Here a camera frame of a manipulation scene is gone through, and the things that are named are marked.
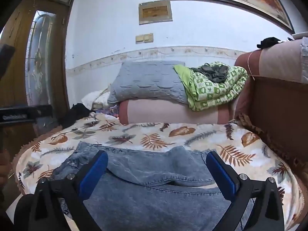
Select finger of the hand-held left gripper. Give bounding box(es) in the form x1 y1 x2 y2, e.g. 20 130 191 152
0 44 16 79

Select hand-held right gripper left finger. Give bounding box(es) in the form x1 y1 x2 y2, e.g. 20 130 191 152
29 150 109 231

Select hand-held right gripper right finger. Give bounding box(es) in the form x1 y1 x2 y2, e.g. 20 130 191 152
206 151 285 231

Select grey-blue denim pants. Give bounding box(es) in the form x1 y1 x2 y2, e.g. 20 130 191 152
52 141 255 231

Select wooden door with glass panel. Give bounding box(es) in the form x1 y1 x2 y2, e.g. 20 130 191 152
0 0 81 147

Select leaf-print blanket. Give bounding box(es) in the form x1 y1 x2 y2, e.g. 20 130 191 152
14 112 304 231

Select large black cloth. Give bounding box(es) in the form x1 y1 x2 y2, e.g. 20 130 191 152
61 103 90 127

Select colourful packet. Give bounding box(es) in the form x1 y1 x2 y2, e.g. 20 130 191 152
95 102 121 118

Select cream pillow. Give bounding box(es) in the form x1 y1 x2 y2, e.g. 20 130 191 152
81 90 112 110

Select person's black-clothed knee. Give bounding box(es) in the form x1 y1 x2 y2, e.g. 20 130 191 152
14 194 36 231

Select green patterned quilt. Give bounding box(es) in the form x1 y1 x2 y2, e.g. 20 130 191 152
173 63 248 111

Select pink and brown sofa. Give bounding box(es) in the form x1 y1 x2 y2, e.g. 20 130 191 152
119 37 308 198

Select dark olive garment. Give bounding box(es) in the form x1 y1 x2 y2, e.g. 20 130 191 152
191 63 229 82

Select grey quilted pillow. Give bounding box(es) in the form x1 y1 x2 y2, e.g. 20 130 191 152
107 61 189 104

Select small black cloth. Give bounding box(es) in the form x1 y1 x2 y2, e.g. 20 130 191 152
256 37 282 49

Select white crinkled cloth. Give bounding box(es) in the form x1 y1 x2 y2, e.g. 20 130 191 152
300 37 308 70

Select thin beige string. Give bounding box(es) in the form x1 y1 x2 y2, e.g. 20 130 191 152
247 52 255 80

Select beige light switch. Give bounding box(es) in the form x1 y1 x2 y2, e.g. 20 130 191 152
135 33 154 44

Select beige wall panel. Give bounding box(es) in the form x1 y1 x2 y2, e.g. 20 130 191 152
139 0 173 25

